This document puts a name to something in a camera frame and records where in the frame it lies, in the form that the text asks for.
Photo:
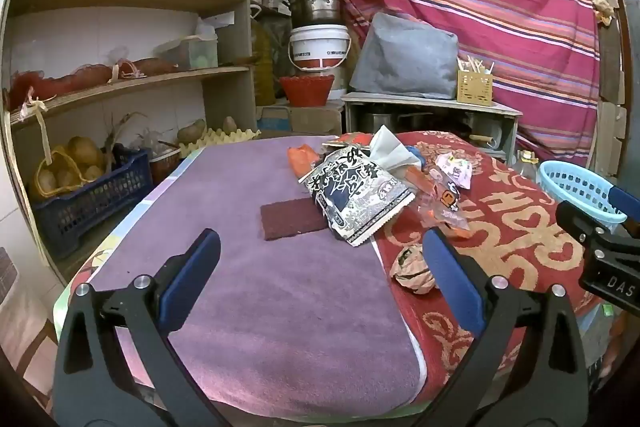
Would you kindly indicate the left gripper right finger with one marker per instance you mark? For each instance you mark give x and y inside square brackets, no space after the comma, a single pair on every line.
[526,365]

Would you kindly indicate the red gold paper packet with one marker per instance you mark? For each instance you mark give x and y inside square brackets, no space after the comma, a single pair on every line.
[357,139]

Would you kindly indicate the red gold patterned mat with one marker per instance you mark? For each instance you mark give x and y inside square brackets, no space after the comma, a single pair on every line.
[505,226]

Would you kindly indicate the white tissue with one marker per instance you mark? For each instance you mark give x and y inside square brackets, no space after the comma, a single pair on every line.
[387,152]

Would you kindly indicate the pink white snack packet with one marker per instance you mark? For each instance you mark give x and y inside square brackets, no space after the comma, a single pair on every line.
[458,170]

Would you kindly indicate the orange plastic wrapper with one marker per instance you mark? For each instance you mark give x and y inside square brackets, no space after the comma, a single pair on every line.
[302,160]

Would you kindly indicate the grey low shelf cabinet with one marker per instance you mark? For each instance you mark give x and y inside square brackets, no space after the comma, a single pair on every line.
[415,113]

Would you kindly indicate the clear orange snack wrapper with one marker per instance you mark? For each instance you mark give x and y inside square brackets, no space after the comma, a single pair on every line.
[437,201]

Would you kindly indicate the cardboard box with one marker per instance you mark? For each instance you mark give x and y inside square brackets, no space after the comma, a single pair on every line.
[286,120]

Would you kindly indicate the wooden wall shelf unit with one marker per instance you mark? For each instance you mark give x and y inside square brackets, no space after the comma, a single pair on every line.
[60,41]

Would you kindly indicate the maroon scouring pad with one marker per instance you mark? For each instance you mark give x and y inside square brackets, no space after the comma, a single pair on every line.
[290,218]

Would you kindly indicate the blue plastic bag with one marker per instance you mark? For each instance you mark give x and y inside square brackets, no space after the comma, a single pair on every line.
[416,153]

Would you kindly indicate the steel pot in cabinet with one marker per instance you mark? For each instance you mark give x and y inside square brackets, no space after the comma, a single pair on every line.
[372,122]

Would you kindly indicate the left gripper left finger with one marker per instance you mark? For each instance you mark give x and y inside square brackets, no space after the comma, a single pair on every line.
[93,385]

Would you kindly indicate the white plastic bucket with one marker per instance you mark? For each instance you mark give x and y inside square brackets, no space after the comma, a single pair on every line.
[316,48]

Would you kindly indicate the large yellow oil jug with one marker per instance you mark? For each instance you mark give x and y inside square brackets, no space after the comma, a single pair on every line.
[261,54]

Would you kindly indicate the black white snack bag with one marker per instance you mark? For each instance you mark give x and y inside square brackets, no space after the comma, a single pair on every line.
[356,196]

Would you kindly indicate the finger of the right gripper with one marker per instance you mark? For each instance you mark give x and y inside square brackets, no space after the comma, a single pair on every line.
[622,200]

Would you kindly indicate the red plastic bowl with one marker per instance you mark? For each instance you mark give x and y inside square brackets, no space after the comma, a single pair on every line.
[307,91]

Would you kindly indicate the steel cooking pot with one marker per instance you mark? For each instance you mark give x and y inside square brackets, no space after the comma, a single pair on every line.
[316,12]

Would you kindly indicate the dark blue plastic crate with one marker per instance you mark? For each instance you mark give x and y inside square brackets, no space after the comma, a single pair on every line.
[63,220]

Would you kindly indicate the cooking oil bottle on floor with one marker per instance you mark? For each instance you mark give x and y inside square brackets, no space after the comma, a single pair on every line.
[527,164]

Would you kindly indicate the light blue plastic basket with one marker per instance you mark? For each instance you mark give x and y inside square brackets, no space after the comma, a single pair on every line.
[585,189]

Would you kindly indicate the yellow egg tray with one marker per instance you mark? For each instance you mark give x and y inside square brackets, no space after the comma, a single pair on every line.
[218,137]

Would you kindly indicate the yellow net bag of potatoes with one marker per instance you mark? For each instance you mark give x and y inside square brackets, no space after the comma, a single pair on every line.
[72,166]

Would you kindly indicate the brown paper ball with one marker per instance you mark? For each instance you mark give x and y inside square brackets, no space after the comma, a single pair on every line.
[410,271]

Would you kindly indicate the yellow utensil holder box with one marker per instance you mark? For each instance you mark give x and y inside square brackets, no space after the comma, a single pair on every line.
[474,81]

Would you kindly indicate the wooden handled pan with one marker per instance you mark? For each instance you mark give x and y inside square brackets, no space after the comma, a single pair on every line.
[486,140]

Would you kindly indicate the clear plastic storage box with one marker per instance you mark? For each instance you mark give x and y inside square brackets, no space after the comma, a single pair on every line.
[190,53]

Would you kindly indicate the grey fabric cover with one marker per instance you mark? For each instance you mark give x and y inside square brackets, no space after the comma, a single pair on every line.
[404,57]

